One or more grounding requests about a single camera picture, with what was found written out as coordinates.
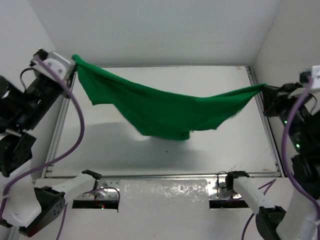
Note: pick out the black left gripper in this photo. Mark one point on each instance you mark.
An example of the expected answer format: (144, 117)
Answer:
(66, 83)

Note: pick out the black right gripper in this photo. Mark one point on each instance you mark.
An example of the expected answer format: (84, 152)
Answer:
(273, 95)

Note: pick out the green t-shirt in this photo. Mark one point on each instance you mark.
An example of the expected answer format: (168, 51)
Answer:
(157, 113)

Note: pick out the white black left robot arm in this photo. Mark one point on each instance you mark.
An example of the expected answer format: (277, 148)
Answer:
(23, 205)

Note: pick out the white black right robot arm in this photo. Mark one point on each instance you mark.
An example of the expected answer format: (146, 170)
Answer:
(300, 158)

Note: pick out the white front cover panel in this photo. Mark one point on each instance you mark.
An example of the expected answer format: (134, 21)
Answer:
(155, 210)

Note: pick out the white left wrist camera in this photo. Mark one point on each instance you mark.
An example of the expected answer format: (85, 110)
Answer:
(63, 67)

